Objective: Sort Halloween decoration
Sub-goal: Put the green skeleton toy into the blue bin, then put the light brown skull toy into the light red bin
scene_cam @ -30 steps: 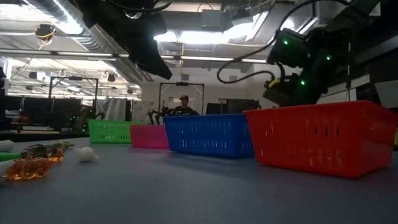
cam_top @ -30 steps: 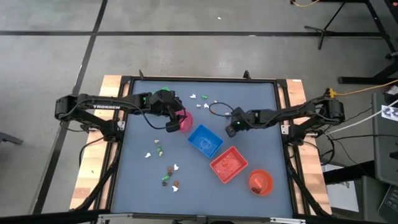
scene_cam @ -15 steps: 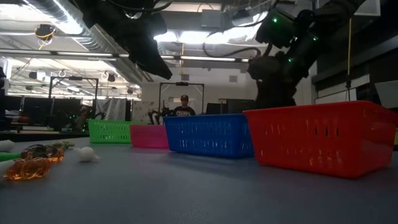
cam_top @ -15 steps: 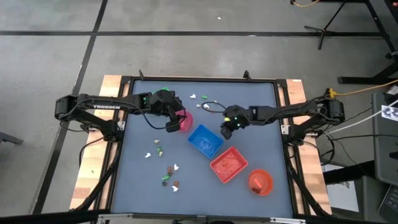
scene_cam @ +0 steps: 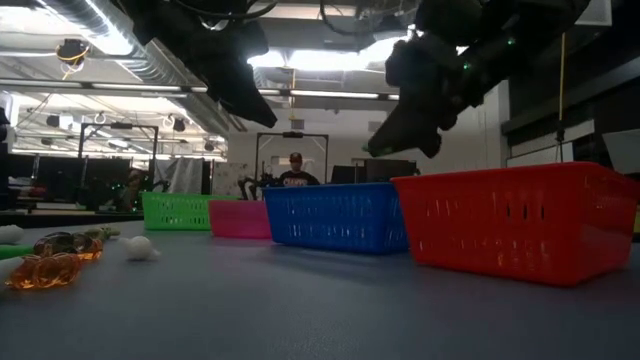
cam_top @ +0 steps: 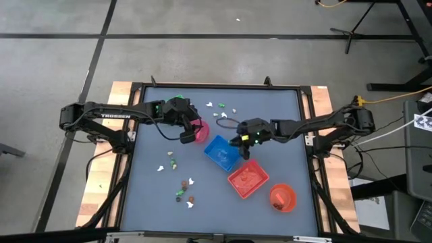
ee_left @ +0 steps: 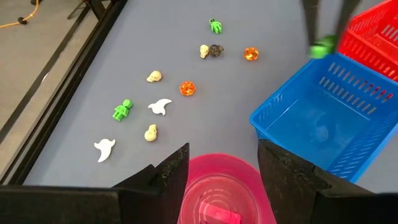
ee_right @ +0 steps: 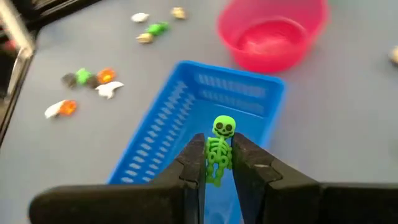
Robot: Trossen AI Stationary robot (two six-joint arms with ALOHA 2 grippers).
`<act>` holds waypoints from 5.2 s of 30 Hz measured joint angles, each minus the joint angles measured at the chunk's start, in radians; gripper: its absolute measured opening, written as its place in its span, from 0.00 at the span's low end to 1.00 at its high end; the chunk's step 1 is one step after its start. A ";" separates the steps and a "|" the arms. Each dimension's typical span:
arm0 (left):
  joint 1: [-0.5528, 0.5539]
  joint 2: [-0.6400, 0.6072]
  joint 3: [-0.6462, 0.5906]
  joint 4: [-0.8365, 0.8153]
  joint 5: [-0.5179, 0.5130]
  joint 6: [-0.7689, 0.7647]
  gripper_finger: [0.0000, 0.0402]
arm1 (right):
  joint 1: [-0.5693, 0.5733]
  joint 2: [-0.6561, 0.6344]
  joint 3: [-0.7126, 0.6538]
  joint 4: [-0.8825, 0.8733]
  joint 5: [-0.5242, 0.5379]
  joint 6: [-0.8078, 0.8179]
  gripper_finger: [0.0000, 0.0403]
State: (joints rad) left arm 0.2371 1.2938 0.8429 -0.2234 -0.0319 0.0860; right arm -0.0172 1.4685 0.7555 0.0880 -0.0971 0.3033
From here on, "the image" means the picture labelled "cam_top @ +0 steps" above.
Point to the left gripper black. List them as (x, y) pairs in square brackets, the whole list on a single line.
[(177, 111)]

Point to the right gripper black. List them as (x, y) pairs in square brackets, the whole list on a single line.
[(253, 130)]

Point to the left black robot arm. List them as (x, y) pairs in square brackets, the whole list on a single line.
[(114, 115)]

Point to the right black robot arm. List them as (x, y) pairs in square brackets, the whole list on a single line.
[(320, 121)]

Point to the pink plastic bowl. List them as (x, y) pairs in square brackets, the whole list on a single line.
[(203, 133)]

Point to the blue plastic basket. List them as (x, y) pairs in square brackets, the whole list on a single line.
[(221, 153)]

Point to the red plastic basket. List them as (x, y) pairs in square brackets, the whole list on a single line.
[(248, 180)]

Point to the green plastic basket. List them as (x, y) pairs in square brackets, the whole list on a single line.
[(179, 96)]

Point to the orange plastic bowl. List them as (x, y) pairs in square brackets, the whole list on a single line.
[(287, 194)]

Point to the wooden table side board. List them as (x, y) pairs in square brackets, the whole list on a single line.
[(98, 189), (342, 192)]

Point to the black tripod stand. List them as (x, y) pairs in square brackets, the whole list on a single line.
[(351, 33)]

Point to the grey cabinet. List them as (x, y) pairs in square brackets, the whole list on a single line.
[(418, 162)]

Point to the black chair leg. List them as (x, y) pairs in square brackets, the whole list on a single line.
[(10, 150)]

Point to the printed marker tag paper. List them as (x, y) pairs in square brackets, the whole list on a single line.
[(423, 123)]

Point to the black keyboard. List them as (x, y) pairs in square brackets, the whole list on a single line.
[(423, 222)]

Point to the black table frame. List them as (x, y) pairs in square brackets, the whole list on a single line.
[(202, 86)]

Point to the black desk leg frame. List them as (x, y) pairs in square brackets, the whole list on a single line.
[(384, 87)]

